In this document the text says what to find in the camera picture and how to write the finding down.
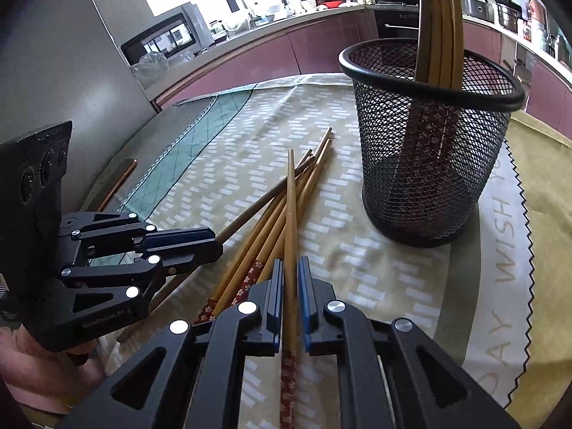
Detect bamboo chopstick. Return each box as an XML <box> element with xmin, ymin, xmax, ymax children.
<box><xmin>439</xmin><ymin>0</ymin><xmax>453</xmax><ymax>169</ymax></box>
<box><xmin>280</xmin><ymin>149</ymin><xmax>298</xmax><ymax>428</ymax></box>
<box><xmin>256</xmin><ymin>137</ymin><xmax>331</xmax><ymax>284</ymax></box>
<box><xmin>209</xmin><ymin>127</ymin><xmax>335</xmax><ymax>321</ymax></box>
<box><xmin>115</xmin><ymin>153</ymin><xmax>316</xmax><ymax>345</ymax></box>
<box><xmin>232</xmin><ymin>137</ymin><xmax>333</xmax><ymax>309</ymax></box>
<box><xmin>403</xmin><ymin>0</ymin><xmax>432</xmax><ymax>171</ymax></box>
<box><xmin>420</xmin><ymin>0</ymin><xmax>444</xmax><ymax>179</ymax></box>
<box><xmin>196</xmin><ymin>147</ymin><xmax>314</xmax><ymax>325</ymax></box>
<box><xmin>446</xmin><ymin>0</ymin><xmax>467</xmax><ymax>179</ymax></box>

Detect black mesh utensil cup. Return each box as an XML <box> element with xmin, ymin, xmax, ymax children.
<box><xmin>338</xmin><ymin>38</ymin><xmax>526</xmax><ymax>248</ymax></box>

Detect left hand pink sleeve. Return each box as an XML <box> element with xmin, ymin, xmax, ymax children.
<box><xmin>1</xmin><ymin>326</ymin><xmax>105</xmax><ymax>414</ymax></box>

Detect patterned green white tablecloth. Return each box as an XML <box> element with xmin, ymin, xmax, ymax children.
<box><xmin>109</xmin><ymin>74</ymin><xmax>533</xmax><ymax>406</ymax></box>

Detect silver refrigerator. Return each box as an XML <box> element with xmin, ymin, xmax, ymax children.
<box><xmin>1</xmin><ymin>0</ymin><xmax>155</xmax><ymax>212</ymax></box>

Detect white microwave oven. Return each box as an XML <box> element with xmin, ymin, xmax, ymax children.
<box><xmin>120</xmin><ymin>2</ymin><xmax>214</xmax><ymax>66</ymax></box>

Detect pink lower cabinets left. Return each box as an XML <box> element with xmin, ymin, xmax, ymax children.
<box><xmin>146</xmin><ymin>6</ymin><xmax>378</xmax><ymax>109</ymax></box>

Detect pink cabinets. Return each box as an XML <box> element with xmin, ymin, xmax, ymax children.
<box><xmin>146</xmin><ymin>6</ymin><xmax>378</xmax><ymax>109</ymax></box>
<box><xmin>463</xmin><ymin>16</ymin><xmax>571</xmax><ymax>138</ymax></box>

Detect yellow cloth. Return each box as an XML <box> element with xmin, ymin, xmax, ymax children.
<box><xmin>507</xmin><ymin>110</ymin><xmax>571</xmax><ymax>428</ymax></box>

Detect black built-in oven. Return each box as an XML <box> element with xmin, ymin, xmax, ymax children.
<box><xmin>373</xmin><ymin>4</ymin><xmax>419</xmax><ymax>39</ymax></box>

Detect pink lower cabinets right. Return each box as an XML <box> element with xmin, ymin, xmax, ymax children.
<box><xmin>463</xmin><ymin>16</ymin><xmax>571</xmax><ymax>138</ymax></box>

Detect silver rice cooker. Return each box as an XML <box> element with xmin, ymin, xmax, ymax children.
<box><xmin>462</xmin><ymin>0</ymin><xmax>494</xmax><ymax>23</ymax></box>

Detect steel pot on counter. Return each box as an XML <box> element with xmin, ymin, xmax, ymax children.
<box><xmin>496</xmin><ymin>2</ymin><xmax>522</xmax><ymax>33</ymax></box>

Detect black camera box three lenses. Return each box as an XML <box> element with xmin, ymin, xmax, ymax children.
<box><xmin>1</xmin><ymin>121</ymin><xmax>73</xmax><ymax>278</ymax></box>

